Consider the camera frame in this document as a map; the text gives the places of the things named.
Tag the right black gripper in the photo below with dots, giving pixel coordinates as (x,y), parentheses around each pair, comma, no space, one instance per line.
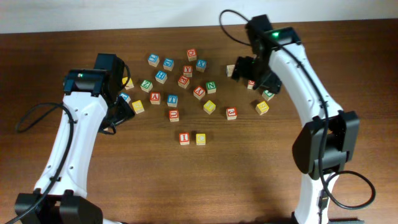
(242,68)

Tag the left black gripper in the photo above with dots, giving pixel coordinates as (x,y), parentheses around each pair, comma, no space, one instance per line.
(125,112)

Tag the red letter I block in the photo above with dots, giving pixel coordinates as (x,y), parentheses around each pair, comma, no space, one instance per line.
(184,139)

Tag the yellow letter C block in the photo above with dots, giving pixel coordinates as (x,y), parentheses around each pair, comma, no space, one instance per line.
(200,139)

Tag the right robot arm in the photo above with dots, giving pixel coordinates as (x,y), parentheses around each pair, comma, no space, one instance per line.
(328,136)

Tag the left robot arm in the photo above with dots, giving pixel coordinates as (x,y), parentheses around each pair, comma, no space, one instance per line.
(91,105)

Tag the red letter M block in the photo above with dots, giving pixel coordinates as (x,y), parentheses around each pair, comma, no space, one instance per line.
(250,85)

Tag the yellow block middle left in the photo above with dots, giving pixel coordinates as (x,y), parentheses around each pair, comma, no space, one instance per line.
(138,107)

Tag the blue number 5 block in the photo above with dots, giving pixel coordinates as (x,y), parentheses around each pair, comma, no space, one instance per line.
(125,97)

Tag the green letter V block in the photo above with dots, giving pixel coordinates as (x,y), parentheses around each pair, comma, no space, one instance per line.
(267,95)

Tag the plain wooden block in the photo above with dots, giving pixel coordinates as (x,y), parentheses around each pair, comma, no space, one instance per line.
(229,70)

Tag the yellow block upper middle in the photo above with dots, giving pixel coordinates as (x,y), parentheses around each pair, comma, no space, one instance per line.
(127,83)

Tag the yellow letter S block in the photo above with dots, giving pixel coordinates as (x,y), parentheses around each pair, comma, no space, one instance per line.
(262,108)

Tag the red letter A block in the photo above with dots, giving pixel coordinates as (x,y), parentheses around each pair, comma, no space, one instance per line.
(155,98)

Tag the green letter Z block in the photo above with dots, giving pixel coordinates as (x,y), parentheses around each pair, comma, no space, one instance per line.
(146,86)

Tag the red number 3 block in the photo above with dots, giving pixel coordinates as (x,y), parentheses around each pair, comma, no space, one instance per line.
(231,113)

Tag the green letter N block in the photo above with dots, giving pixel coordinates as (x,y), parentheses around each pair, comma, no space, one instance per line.
(211,87)

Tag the red letter U block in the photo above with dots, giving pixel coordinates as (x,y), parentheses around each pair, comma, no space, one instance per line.
(173,115)

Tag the blue letter T block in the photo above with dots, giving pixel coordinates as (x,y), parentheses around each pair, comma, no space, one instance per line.
(172,101)

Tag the blue letter H block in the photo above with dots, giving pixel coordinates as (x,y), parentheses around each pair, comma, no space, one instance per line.
(161,77)

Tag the blue letter X block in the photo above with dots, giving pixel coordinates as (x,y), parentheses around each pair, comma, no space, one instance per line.
(201,65)

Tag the yellow block centre right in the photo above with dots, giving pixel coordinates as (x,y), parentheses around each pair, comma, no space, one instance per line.
(209,107)

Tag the red letter Y block lower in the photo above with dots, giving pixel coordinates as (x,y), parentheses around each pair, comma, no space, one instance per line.
(199,92)

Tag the red letter y block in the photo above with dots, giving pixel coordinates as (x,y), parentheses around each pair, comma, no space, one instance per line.
(199,92)
(187,71)

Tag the blue letter D block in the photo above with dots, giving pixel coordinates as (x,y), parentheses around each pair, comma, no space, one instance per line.
(168,64)

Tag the red letter E block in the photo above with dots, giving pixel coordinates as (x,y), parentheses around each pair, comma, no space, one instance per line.
(183,81)

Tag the red letter C block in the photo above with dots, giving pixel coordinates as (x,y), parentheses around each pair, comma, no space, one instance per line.
(191,54)

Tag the red letter Y block upper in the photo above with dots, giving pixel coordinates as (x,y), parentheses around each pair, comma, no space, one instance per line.
(187,71)

